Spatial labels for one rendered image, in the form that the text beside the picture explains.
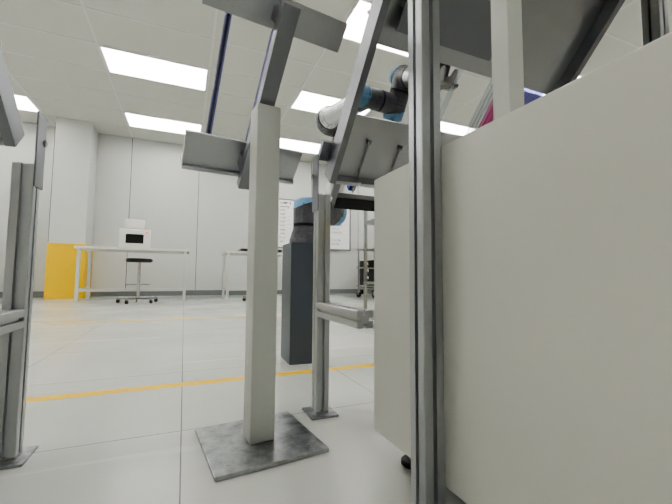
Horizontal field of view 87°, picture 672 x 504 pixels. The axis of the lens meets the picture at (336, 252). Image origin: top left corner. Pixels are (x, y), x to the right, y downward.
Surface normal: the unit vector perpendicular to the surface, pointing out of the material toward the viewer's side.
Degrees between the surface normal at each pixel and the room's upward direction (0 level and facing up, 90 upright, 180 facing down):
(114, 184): 90
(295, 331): 90
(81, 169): 90
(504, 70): 90
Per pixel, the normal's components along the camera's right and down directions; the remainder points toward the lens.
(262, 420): 0.49, -0.06
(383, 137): 0.29, 0.62
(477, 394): -0.92, -0.04
